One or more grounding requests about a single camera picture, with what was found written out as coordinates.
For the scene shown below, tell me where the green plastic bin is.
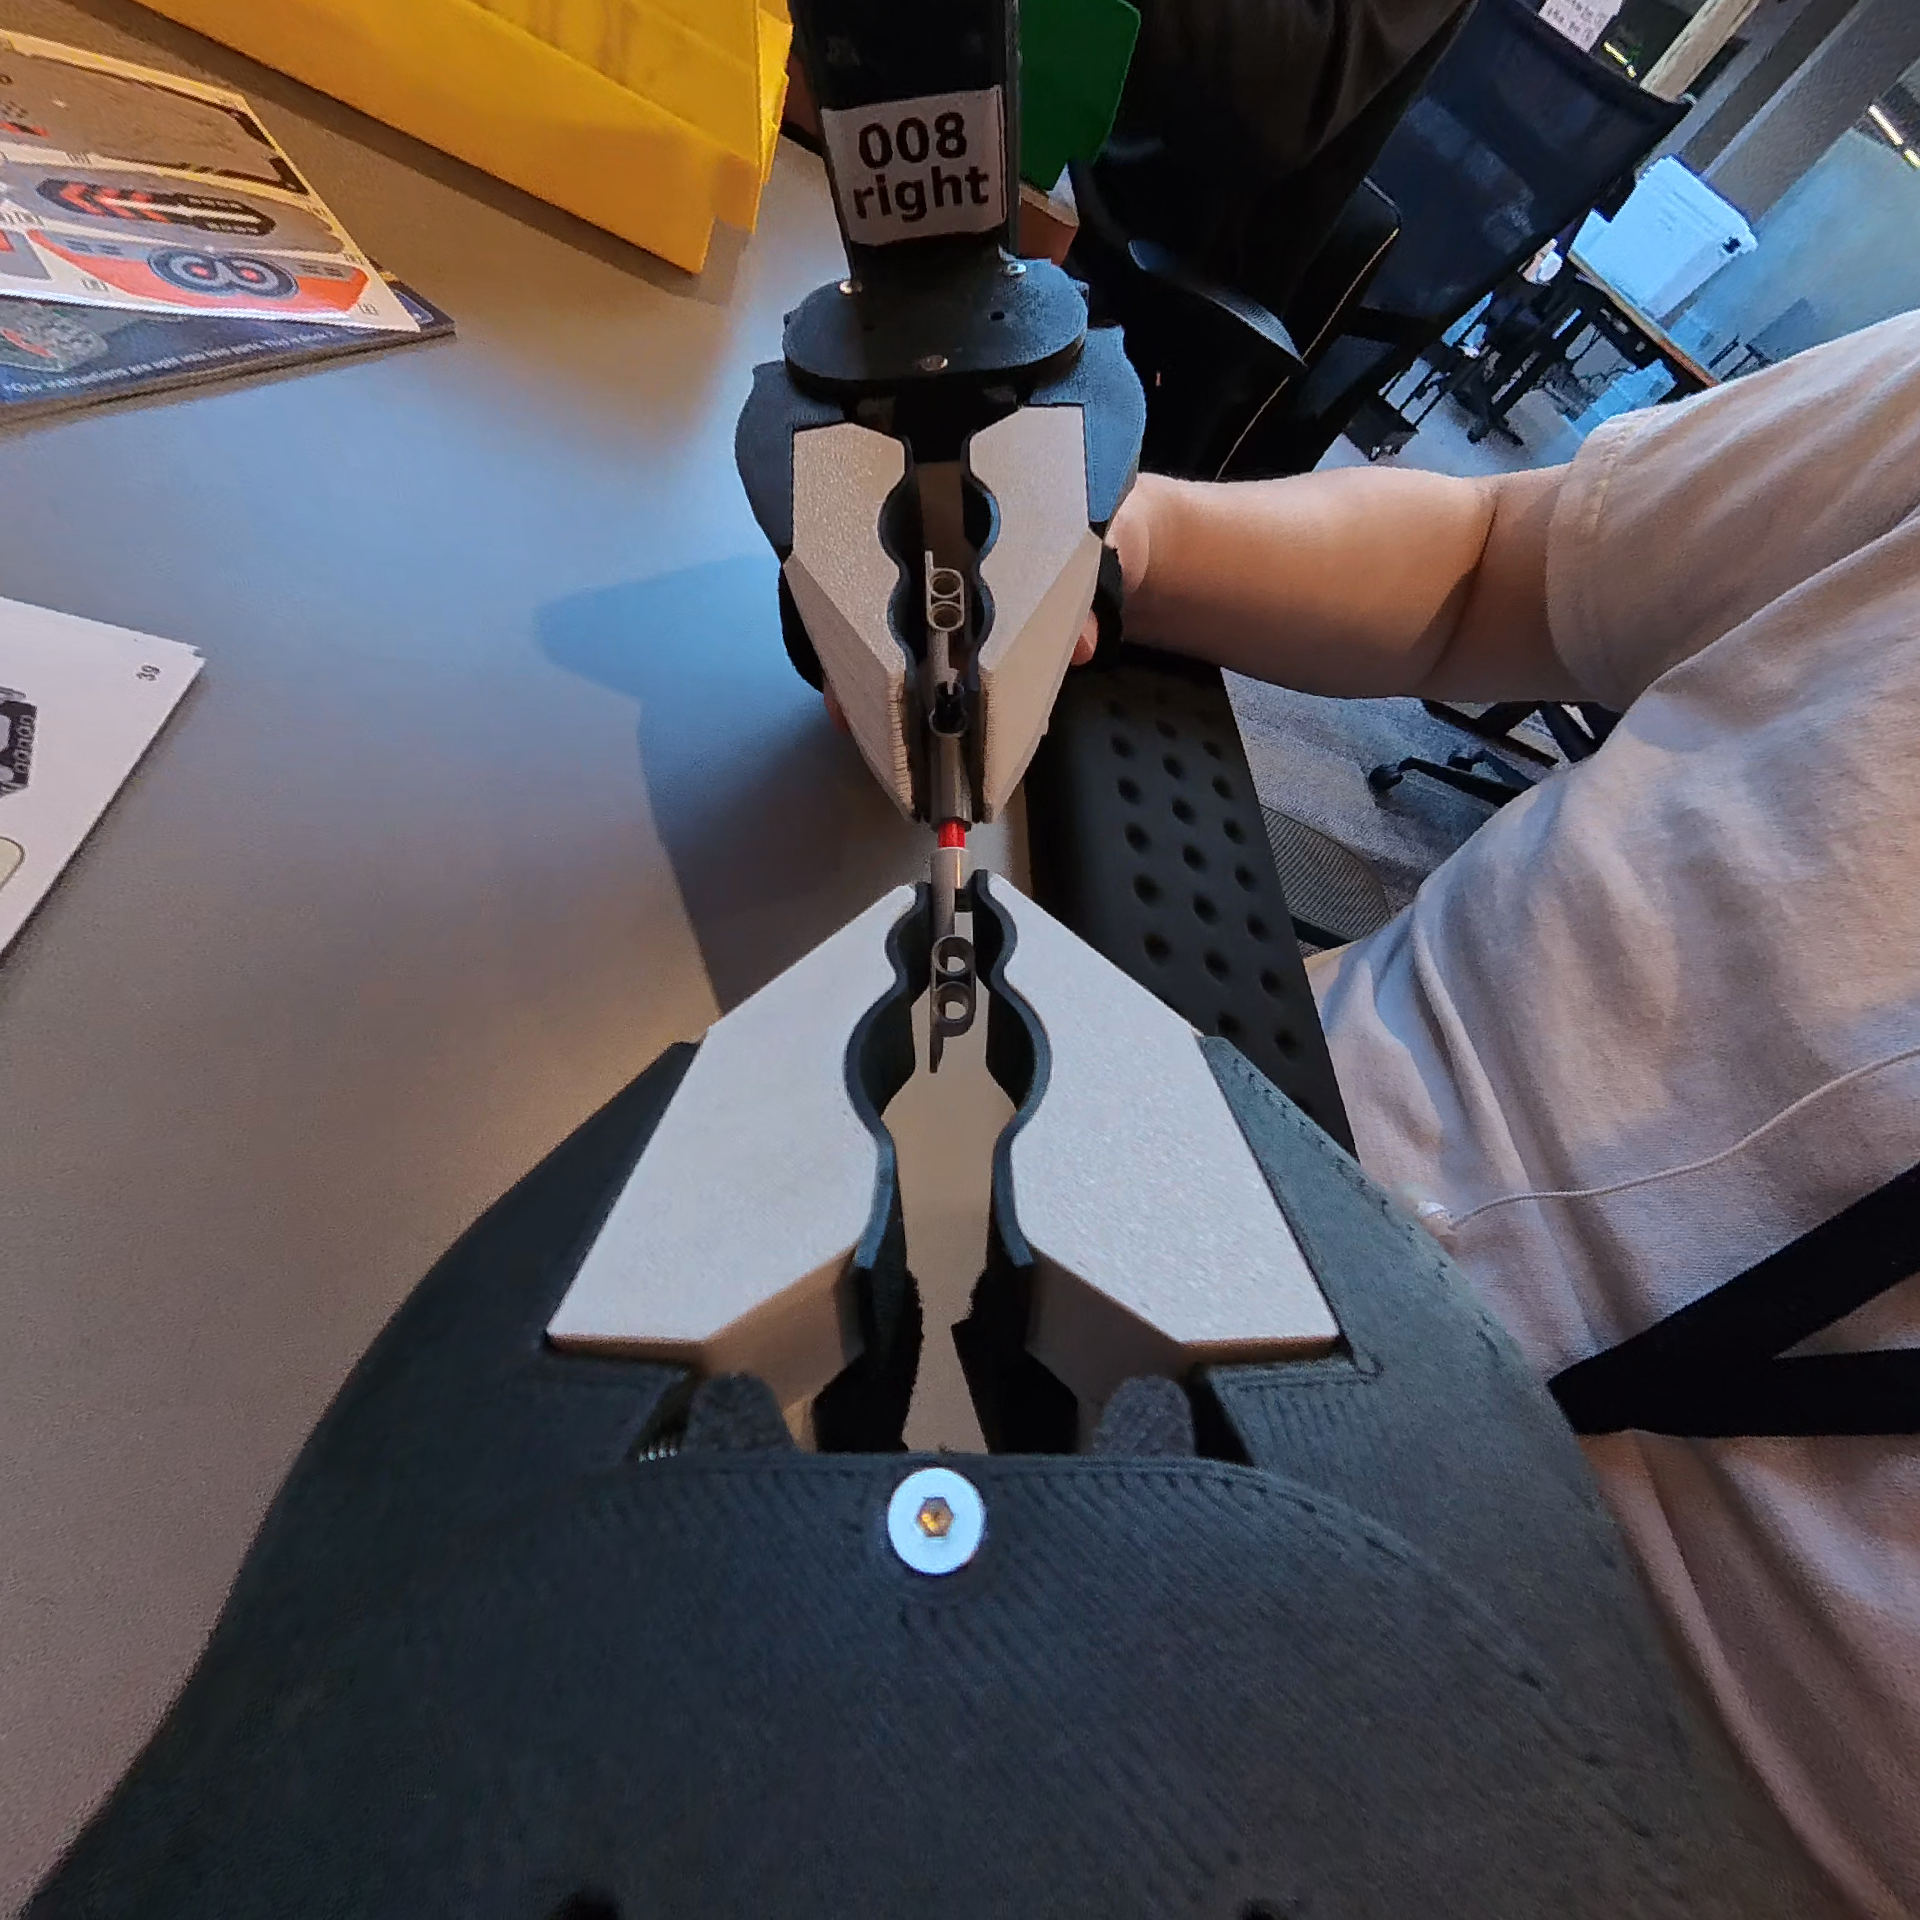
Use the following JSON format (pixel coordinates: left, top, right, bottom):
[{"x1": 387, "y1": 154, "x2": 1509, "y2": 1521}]
[{"x1": 1017, "y1": 0, "x2": 1145, "y2": 189}]

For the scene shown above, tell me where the thin white cord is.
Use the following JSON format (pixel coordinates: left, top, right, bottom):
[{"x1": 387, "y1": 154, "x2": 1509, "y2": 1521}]
[{"x1": 1411, "y1": 1106, "x2": 1920, "y2": 1233}]

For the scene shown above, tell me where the black mesh office chair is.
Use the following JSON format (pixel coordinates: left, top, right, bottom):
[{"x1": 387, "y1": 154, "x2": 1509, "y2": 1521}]
[{"x1": 1199, "y1": 0, "x2": 1689, "y2": 482}]

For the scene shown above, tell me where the person's right hand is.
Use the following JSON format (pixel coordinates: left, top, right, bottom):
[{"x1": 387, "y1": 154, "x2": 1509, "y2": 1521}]
[{"x1": 1068, "y1": 477, "x2": 1161, "y2": 672}]

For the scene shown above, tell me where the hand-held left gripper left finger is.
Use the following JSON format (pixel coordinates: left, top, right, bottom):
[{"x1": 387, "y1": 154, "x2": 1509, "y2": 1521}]
[{"x1": 545, "y1": 885, "x2": 923, "y2": 1450}]

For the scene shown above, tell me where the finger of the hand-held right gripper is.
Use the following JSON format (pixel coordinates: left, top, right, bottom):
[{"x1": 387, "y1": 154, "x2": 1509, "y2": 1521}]
[
  {"x1": 960, "y1": 403, "x2": 1108, "y2": 829},
  {"x1": 784, "y1": 421, "x2": 920, "y2": 819}
]

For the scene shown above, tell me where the black harness strap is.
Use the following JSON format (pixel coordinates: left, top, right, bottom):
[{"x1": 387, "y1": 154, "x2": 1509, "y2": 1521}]
[{"x1": 1544, "y1": 1207, "x2": 1920, "y2": 1439}]

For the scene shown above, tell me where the black perforated chair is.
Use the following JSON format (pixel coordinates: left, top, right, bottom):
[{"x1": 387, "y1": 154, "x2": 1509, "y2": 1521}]
[{"x1": 1027, "y1": 661, "x2": 1360, "y2": 1157}]

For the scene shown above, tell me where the person's white t-shirt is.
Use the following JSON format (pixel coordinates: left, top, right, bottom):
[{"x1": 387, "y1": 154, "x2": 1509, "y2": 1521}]
[{"x1": 1305, "y1": 306, "x2": 1920, "y2": 1920}]

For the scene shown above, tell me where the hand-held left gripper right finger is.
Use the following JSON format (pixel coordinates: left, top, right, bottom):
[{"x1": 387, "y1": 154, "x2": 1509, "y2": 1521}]
[{"x1": 960, "y1": 872, "x2": 1344, "y2": 1450}]

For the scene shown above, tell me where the black office chair base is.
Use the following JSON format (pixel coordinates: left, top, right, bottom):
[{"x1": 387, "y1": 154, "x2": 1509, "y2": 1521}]
[{"x1": 1371, "y1": 696, "x2": 1630, "y2": 811}]

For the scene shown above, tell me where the person's right forearm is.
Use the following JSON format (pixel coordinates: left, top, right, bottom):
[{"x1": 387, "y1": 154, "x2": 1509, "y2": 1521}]
[{"x1": 1147, "y1": 462, "x2": 1576, "y2": 705}]

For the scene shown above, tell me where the open white instruction booklet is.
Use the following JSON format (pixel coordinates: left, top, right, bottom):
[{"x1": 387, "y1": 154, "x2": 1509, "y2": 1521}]
[{"x1": 0, "y1": 597, "x2": 207, "y2": 953}]

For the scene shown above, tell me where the grey building brick piece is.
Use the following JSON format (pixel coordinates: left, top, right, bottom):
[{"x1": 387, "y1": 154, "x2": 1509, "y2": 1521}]
[
  {"x1": 918, "y1": 551, "x2": 976, "y2": 825},
  {"x1": 920, "y1": 843, "x2": 984, "y2": 1073}
]

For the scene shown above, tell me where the white storage box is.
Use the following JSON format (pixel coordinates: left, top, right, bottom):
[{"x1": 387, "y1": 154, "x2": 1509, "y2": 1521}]
[{"x1": 1572, "y1": 153, "x2": 1760, "y2": 319}]

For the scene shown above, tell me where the sticker sheet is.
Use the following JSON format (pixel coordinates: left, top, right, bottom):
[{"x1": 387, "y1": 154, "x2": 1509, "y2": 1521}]
[{"x1": 0, "y1": 31, "x2": 422, "y2": 336}]

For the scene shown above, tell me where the yellow plastic bin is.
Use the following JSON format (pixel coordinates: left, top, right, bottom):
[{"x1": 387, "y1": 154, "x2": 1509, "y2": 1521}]
[{"x1": 141, "y1": 0, "x2": 792, "y2": 277}]

